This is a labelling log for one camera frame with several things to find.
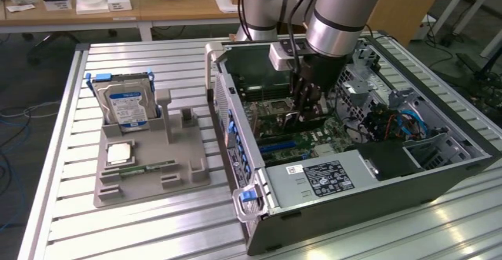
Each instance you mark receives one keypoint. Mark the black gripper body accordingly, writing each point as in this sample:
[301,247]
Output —
[320,69]

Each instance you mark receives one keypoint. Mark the black graphics card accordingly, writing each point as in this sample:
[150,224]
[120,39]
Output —
[292,123]

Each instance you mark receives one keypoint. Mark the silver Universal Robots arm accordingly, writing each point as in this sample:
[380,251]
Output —
[337,10]

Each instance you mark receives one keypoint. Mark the CPU socket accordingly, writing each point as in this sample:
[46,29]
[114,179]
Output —
[280,106]

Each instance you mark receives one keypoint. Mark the installed RAM sticks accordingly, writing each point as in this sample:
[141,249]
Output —
[269,91]

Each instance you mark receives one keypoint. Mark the green motherboard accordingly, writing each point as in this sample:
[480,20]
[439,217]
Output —
[314,142]

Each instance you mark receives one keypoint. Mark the blue expansion slot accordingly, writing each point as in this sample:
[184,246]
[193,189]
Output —
[280,146]

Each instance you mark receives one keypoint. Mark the open black PC case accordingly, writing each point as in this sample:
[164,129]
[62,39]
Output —
[353,154]

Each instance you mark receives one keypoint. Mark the grey power supply unit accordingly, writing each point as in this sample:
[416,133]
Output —
[318,177]

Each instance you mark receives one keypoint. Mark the brown wooden cabinet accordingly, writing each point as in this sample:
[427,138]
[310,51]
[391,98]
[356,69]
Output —
[408,7]

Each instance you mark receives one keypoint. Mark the white paper stack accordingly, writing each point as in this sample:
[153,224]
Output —
[226,1]

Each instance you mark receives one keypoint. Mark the grey parts rack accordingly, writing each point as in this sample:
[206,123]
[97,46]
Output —
[157,168]

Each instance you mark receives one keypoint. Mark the hard disk in blue caddy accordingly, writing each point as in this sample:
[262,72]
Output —
[124,101]

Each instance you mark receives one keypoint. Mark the green RAM stick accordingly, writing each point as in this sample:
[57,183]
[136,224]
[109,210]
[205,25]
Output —
[145,167]

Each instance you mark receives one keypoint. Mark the silver CPU chip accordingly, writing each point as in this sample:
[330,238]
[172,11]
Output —
[120,153]

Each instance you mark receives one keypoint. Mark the wooden desk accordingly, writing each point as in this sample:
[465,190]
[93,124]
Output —
[118,16]

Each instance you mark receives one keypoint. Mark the small white label box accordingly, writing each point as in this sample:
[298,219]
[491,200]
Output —
[120,2]

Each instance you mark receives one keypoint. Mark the black office chair base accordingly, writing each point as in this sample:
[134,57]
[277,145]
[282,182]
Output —
[51,43]

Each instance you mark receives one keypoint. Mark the white box with black top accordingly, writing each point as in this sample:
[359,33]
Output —
[57,1]

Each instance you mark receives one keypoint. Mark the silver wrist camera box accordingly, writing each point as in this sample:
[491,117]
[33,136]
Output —
[281,57]

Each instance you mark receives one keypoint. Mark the white desk frame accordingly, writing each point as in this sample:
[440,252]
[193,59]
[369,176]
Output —
[471,4]

